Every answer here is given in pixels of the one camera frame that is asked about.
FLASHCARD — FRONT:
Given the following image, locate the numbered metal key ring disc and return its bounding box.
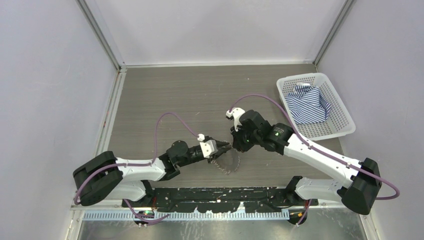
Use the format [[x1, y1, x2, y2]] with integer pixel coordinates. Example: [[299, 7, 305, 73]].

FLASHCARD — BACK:
[[211, 148, 241, 175]]

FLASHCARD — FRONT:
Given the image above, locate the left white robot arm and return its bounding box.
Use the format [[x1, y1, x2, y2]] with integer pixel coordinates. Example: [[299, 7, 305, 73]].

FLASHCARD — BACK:
[[72, 136, 232, 207]]

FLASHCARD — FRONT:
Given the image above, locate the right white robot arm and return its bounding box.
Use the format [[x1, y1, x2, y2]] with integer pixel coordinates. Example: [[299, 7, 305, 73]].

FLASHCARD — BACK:
[[226, 107, 382, 215]]

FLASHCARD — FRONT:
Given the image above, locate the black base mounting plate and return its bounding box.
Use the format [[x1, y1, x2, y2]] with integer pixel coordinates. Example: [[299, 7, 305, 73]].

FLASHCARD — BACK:
[[129, 187, 307, 213]]

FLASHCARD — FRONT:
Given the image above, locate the blue striped shirt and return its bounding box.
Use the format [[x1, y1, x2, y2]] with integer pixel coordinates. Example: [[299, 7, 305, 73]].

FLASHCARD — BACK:
[[284, 82, 332, 125]]

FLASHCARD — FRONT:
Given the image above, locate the white plastic basket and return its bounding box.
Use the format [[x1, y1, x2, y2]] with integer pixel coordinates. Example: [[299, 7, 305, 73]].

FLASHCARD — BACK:
[[276, 73, 356, 141]]

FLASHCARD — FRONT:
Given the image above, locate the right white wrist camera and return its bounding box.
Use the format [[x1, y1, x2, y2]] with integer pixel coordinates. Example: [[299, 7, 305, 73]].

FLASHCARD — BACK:
[[225, 107, 246, 132]]

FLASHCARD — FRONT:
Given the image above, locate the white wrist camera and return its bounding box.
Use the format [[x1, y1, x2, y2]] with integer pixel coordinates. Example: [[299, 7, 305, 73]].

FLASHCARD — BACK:
[[197, 133, 218, 159], [225, 107, 246, 132]]

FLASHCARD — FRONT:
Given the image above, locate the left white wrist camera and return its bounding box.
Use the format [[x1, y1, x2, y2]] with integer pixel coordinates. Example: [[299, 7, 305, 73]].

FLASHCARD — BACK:
[[197, 133, 218, 159]]

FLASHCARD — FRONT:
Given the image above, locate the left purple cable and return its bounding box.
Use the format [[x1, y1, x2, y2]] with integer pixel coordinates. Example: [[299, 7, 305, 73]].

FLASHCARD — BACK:
[[73, 112, 206, 226]]

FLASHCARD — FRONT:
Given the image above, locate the purple cable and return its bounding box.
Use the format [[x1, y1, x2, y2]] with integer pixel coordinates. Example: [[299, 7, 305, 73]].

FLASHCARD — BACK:
[[226, 93, 401, 201], [73, 112, 206, 226]]

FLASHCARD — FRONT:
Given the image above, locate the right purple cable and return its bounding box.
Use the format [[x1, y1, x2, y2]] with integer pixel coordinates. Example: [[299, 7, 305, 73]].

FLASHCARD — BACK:
[[226, 93, 401, 201]]

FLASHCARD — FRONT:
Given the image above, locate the aluminium frame rail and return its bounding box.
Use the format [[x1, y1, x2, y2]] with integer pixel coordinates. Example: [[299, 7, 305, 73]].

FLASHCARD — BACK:
[[63, 65, 128, 240]]

